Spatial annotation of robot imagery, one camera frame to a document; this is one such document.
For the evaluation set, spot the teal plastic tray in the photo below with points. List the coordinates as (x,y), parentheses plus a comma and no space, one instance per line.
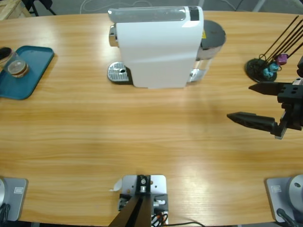
(35,66)

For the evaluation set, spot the white capsule coffee machine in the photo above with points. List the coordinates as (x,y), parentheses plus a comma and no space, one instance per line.
(161,52)

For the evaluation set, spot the wooden crate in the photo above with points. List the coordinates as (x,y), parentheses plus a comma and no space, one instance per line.
(9,9)

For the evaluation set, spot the white block with dark post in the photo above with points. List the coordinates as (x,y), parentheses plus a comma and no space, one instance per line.
(156,186)

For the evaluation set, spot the clear glass cup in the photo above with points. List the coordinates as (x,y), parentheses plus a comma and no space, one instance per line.
(15,63)

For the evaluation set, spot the blue coffee capsule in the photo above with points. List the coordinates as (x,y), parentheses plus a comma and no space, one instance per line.
(274,66)
(267,72)

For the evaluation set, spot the clear water tank grey lid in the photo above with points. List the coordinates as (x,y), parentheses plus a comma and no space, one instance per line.
(213,33)

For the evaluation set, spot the grey coffee machine lever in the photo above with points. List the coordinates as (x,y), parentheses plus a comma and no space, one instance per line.
(146,14)

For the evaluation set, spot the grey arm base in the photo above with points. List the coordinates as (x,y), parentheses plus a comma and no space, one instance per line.
(279,196)
(14,196)

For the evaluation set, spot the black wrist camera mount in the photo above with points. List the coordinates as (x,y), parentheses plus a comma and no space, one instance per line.
(300,68)

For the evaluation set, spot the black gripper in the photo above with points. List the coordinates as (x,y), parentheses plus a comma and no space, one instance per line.
(294,113)

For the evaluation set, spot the purple coffee capsule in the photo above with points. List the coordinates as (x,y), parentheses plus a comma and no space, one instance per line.
(282,59)

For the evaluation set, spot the black capsule holder with rods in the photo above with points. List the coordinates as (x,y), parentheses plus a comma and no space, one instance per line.
(254,68)

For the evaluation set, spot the black stand legs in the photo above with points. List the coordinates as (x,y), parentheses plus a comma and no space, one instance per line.
(38,2)

